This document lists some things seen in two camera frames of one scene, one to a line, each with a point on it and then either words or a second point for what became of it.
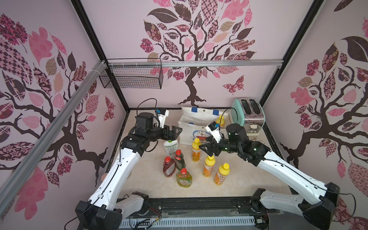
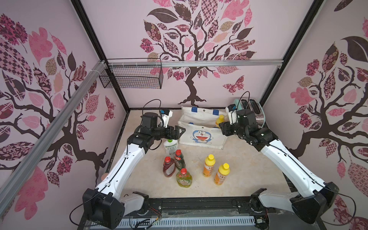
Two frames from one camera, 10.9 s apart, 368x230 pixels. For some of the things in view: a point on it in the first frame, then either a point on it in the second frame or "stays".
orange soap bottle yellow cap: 221,121 stays
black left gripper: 173,136 stays
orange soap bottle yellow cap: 223,171 stays
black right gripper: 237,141 -> 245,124
